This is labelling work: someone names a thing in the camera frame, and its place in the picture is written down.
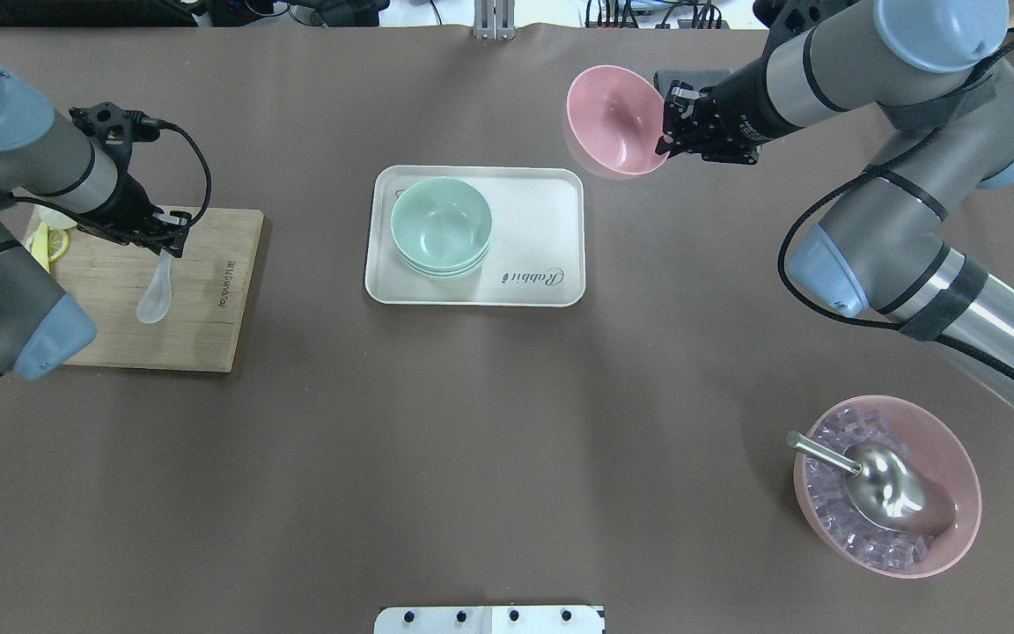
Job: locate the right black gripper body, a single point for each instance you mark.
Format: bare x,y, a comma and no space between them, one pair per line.
742,107

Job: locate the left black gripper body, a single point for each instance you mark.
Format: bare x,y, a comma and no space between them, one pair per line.
128,209

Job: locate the white ceramic spoon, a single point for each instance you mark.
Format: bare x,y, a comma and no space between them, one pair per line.
157,298

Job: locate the small pink bowl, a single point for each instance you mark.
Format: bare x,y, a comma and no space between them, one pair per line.
612,121

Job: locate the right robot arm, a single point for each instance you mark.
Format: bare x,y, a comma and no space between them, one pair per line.
868,253

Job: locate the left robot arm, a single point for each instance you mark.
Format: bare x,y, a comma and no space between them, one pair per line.
78,165

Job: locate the top green bowl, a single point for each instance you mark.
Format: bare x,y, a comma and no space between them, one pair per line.
441,208

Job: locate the green bowl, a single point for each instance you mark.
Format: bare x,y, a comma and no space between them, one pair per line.
443,258
441,208

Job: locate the lower green bowl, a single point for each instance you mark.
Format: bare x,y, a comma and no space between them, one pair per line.
443,258

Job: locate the large pink ice bowl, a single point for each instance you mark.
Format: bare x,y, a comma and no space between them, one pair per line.
935,453

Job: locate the white onion half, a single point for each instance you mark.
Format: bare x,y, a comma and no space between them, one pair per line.
53,219

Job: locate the upper lemon slice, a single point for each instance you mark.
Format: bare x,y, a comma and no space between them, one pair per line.
47,245

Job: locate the bamboo cutting board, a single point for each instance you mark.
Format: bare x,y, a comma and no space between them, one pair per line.
210,284

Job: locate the white rabbit tray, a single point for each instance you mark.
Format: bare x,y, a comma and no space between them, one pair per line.
537,256

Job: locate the ice cubes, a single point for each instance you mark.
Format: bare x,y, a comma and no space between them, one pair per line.
867,543

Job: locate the metal ice scoop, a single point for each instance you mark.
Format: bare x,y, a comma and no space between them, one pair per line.
879,484

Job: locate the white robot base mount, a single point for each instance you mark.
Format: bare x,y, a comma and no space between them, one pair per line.
554,618

